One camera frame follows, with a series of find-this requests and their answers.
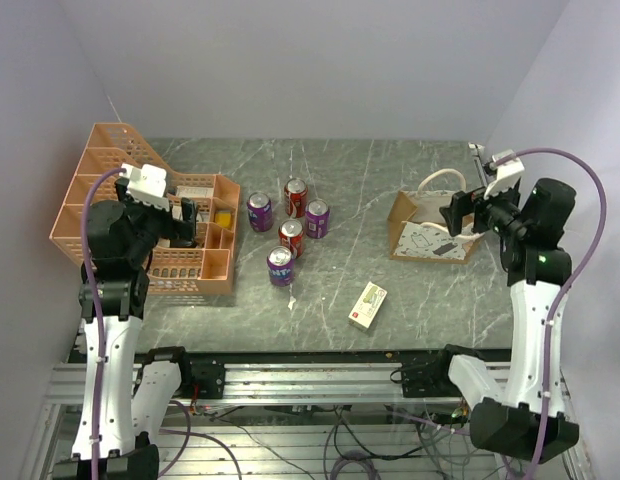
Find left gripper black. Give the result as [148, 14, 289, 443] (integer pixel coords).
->
[114, 177, 198, 265]

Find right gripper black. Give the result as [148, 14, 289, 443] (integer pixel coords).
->
[439, 176, 528, 241]

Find purple fanta can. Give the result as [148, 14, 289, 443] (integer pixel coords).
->
[246, 192, 273, 232]
[266, 246, 294, 287]
[305, 199, 330, 239]

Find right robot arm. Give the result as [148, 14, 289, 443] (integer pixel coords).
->
[430, 178, 579, 464]

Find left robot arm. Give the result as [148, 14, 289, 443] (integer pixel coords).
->
[52, 168, 195, 479]

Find white papers in organizer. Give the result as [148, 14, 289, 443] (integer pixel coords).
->
[169, 185, 214, 222]

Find yellow item in organizer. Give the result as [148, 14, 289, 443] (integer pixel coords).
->
[214, 210, 234, 230]

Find orange plastic desk organizer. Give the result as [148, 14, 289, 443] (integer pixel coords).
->
[48, 122, 242, 296]

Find red cola can middle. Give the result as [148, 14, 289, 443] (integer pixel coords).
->
[278, 218, 304, 258]

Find red cola can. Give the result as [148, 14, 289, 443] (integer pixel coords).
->
[278, 218, 304, 258]
[284, 178, 308, 218]

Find red cola can back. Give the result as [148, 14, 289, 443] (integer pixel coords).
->
[284, 178, 308, 218]

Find purple Fanta can front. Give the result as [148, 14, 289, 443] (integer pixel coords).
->
[266, 246, 294, 287]

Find small white cardboard box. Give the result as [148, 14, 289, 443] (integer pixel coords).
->
[348, 282, 387, 331]

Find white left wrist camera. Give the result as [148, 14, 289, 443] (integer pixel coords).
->
[119, 163, 170, 212]

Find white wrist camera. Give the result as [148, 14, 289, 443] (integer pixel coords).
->
[119, 163, 170, 212]
[484, 150, 524, 200]

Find aluminium corner rail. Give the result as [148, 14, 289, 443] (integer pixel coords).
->
[468, 142, 489, 186]

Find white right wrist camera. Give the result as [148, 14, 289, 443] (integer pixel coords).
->
[484, 150, 524, 200]

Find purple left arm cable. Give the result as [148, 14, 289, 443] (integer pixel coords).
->
[82, 168, 129, 480]

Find aluminium mounting rail frame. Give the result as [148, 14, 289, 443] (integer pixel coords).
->
[19, 349, 591, 480]

